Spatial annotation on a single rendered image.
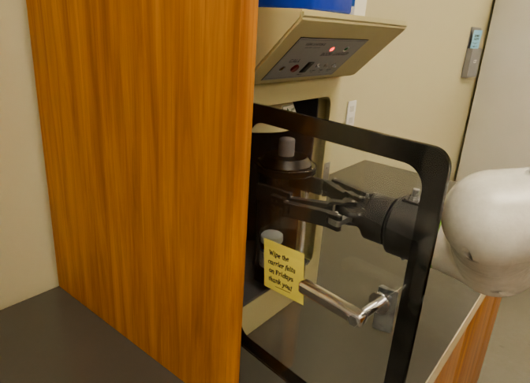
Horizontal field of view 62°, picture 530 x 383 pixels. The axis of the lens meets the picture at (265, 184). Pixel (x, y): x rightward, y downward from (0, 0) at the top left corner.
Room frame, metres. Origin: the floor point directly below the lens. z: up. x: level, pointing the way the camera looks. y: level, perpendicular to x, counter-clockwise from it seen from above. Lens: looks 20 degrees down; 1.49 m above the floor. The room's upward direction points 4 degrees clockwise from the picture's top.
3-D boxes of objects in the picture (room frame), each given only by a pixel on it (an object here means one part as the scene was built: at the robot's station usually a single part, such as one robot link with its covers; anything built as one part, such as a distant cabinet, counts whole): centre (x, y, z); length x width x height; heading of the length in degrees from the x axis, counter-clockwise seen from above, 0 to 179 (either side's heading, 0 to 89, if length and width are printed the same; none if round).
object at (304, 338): (0.51, -0.07, 1.19); 0.30 x 0.01 x 0.40; 45
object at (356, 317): (0.43, -0.10, 1.20); 0.10 x 0.05 x 0.03; 45
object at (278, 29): (0.71, -0.08, 1.46); 0.32 x 0.12 x 0.10; 142
